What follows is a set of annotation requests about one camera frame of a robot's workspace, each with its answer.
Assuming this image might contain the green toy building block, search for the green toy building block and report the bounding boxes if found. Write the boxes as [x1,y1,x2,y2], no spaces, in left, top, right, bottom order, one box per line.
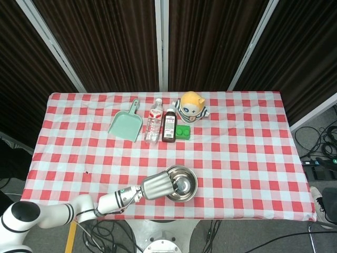
[175,124,192,141]

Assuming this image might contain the black looped cable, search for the black looped cable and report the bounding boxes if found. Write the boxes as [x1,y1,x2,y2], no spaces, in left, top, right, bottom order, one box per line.
[294,126,325,159]

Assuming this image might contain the black coiled cable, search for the black coiled cable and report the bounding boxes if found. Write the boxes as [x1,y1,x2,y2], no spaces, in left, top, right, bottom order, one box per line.
[322,123,337,159]

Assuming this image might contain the white shoe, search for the white shoe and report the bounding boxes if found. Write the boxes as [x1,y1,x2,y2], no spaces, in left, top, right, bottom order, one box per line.
[310,186,327,221]

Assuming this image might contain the black cable bundle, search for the black cable bundle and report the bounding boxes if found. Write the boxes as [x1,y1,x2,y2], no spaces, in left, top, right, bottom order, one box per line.
[77,220,137,253]

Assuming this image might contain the red white checked tablecloth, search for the red white checked tablecloth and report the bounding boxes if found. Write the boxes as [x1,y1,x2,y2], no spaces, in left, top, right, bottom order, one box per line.
[20,91,318,221]

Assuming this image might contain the yellow striped plush toy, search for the yellow striped plush toy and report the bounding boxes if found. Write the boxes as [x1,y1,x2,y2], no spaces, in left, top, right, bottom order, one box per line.
[172,91,210,124]

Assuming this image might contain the brown labelled medicine bottle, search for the brown labelled medicine bottle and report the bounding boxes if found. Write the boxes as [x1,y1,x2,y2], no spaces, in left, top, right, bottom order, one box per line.
[161,104,177,143]

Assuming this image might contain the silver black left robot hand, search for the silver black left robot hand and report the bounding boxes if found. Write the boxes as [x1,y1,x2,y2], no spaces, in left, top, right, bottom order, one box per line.
[141,170,183,201]

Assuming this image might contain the mint green plastic dustpan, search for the mint green plastic dustpan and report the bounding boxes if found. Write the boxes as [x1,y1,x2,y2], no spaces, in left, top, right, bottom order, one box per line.
[108,99,144,143]

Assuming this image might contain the clear plastic water bottle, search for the clear plastic water bottle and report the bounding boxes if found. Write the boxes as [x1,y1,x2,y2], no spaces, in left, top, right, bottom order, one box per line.
[144,98,164,144]

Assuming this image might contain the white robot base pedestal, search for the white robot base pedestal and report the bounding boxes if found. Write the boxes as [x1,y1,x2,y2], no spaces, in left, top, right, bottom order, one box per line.
[125,220,202,253]

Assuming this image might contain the white partition frame post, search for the white partition frame post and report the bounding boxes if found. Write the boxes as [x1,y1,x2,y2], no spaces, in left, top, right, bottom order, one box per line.
[154,0,169,92]
[15,0,87,93]
[227,0,280,92]
[289,92,337,132]

